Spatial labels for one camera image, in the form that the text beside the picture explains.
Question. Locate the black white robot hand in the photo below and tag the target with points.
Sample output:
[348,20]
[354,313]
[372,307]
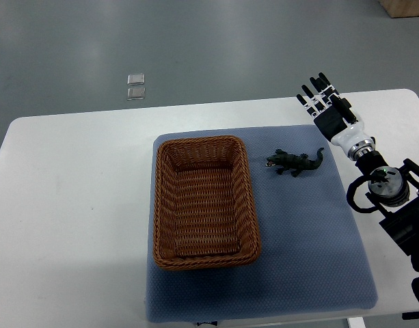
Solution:
[332,115]

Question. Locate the dark toy crocodile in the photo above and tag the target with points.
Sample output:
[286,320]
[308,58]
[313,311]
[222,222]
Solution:
[293,163]

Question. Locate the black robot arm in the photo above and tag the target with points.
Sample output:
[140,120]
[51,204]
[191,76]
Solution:
[394,192]

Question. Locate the brown wicker basket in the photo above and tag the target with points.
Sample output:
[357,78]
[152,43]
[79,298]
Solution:
[204,213]

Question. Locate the blue grey cloth mat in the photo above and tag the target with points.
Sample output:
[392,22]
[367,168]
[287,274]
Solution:
[312,257]

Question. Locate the upper metal floor plate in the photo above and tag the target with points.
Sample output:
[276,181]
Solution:
[136,79]

